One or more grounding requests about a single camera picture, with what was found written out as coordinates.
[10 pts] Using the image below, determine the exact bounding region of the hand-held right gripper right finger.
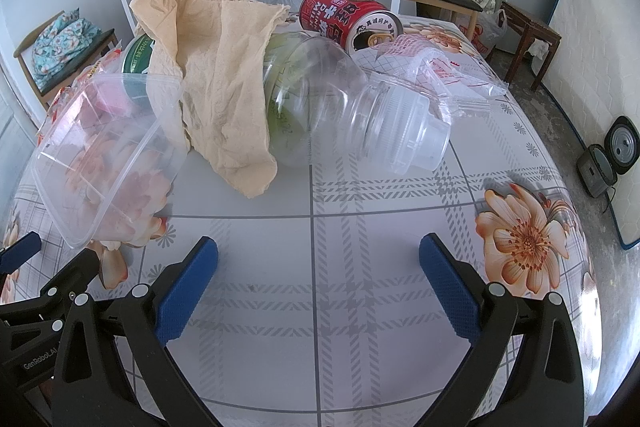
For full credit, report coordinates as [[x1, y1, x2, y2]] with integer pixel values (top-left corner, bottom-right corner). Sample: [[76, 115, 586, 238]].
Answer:
[[419, 233, 586, 427]]

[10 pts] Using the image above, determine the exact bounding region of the grey rice cooker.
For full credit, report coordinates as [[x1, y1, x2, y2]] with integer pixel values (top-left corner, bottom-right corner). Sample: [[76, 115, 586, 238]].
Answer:
[[576, 116, 640, 198]]

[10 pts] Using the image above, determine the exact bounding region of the wooden chair with floral cushion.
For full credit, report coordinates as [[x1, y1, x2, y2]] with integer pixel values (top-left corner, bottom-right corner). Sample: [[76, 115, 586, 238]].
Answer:
[[14, 7, 120, 98]]

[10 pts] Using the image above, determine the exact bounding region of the red drink can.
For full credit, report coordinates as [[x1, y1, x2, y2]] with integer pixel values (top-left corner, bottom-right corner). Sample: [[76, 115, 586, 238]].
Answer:
[[299, 0, 404, 54]]

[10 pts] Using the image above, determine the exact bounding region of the white shopping bag green print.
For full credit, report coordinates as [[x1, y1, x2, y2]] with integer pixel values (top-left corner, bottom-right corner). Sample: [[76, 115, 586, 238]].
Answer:
[[455, 0, 509, 58]]

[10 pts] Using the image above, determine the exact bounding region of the orange snack packet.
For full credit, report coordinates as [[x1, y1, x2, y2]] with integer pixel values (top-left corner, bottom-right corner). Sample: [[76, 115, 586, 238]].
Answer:
[[46, 49, 126, 120]]

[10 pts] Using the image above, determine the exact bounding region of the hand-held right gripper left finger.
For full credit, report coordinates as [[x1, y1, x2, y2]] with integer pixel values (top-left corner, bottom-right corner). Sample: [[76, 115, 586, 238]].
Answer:
[[50, 236, 221, 427]]

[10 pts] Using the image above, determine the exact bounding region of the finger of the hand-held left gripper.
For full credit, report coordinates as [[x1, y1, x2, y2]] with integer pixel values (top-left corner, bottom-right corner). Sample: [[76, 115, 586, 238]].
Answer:
[[0, 250, 102, 323], [0, 231, 42, 277]]

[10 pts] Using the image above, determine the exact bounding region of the clear plastic jar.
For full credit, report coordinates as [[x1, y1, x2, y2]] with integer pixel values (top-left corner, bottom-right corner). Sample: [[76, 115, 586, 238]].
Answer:
[[262, 31, 451, 172]]

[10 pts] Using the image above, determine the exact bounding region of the dark wooden stool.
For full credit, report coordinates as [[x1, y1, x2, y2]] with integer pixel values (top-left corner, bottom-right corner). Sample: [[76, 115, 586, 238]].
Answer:
[[500, 1, 563, 92]]

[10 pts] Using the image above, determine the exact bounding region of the clear bag with red print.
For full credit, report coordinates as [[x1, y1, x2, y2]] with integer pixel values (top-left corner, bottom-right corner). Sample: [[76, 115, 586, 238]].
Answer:
[[350, 34, 508, 128]]

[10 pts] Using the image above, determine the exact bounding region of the clear plastic food container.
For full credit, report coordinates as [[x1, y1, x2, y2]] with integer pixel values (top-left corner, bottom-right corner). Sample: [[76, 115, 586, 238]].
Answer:
[[30, 74, 188, 250]]

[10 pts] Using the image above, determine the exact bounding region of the green drink can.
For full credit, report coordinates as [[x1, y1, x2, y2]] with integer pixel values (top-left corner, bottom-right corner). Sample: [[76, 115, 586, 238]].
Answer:
[[121, 34, 157, 78]]

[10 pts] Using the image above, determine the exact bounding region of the beige cloth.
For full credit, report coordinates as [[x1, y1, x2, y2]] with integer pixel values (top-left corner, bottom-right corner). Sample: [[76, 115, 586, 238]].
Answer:
[[129, 0, 292, 198]]

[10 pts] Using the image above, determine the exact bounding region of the floral tablecloth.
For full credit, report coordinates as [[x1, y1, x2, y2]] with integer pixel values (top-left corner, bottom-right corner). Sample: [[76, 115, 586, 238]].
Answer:
[[0, 12, 608, 427]]

